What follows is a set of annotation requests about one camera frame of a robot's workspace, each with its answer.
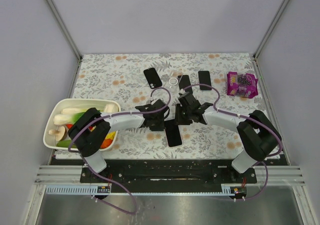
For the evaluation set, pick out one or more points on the white cable duct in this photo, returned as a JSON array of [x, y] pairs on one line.
[[91, 190]]

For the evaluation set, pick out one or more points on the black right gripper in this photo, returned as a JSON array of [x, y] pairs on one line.
[[181, 117]]

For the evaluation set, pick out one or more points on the brown mushroom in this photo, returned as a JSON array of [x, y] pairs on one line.
[[59, 134]]

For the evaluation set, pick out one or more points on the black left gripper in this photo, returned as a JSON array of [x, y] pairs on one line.
[[158, 124]]

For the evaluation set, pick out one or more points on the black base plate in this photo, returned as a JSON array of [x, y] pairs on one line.
[[216, 171]]

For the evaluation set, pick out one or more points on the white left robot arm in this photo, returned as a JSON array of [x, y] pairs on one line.
[[90, 130]]

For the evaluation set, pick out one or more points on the purple snack bag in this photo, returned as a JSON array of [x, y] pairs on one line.
[[243, 85]]

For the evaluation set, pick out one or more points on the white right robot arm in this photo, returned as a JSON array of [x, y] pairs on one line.
[[258, 135]]

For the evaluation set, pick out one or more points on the silver smartphone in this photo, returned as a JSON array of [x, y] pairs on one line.
[[204, 78]]

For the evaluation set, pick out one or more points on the blue smartphone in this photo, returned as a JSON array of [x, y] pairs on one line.
[[172, 133]]

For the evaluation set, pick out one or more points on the dark smartphone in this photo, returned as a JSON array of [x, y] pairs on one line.
[[184, 81]]

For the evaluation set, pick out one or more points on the yellow corn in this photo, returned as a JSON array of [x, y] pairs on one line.
[[111, 135]]

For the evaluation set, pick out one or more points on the aluminium rail frame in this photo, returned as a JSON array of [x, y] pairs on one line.
[[273, 175]]

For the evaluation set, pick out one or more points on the floral tablecloth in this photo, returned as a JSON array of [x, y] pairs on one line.
[[120, 78]]

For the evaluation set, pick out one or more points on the black phone case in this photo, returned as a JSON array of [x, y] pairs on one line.
[[152, 78]]

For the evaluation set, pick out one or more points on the clear magsafe phone case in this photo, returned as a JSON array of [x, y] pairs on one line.
[[172, 80]]

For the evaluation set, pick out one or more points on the white plastic bin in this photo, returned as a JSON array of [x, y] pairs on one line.
[[48, 140]]

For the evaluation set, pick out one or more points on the white green leek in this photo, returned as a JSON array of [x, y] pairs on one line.
[[64, 119]]

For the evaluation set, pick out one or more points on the green pea pod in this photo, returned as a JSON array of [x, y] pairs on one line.
[[63, 143]]

